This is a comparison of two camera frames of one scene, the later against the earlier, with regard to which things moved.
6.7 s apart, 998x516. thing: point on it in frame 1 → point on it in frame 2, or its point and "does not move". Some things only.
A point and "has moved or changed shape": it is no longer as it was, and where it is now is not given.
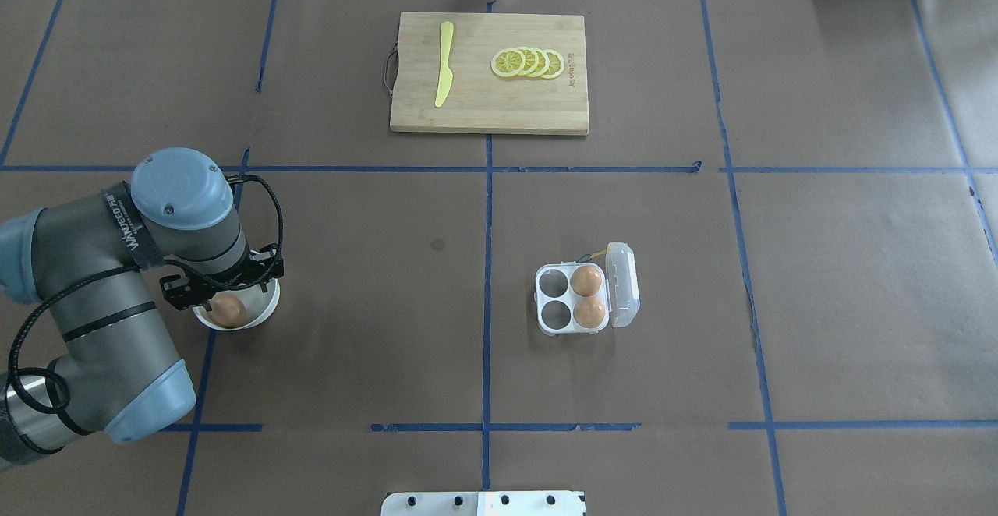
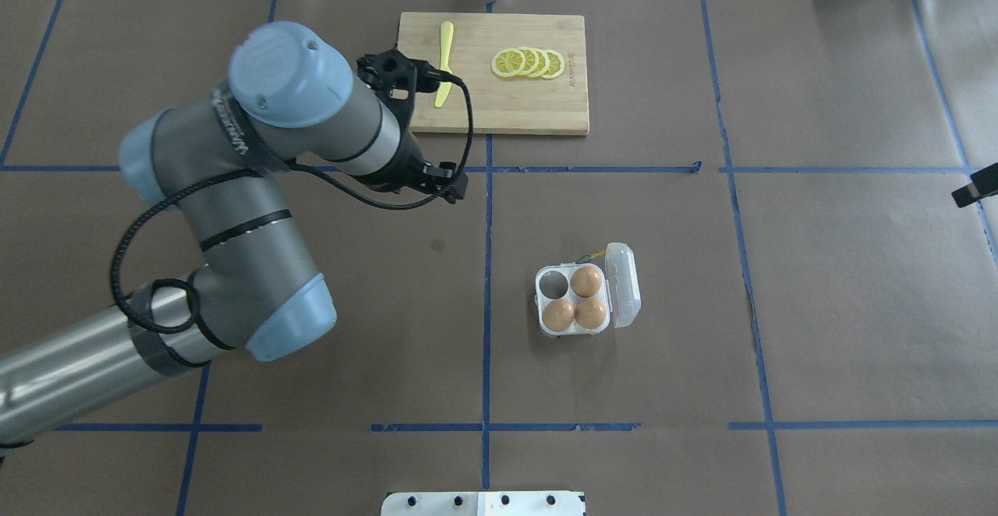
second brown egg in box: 589,312 does not move
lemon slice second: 532,61 does not move
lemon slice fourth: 556,64 does not move
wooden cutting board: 477,100 does not move
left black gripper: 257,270 → 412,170
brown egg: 228,311 has moved or changed shape
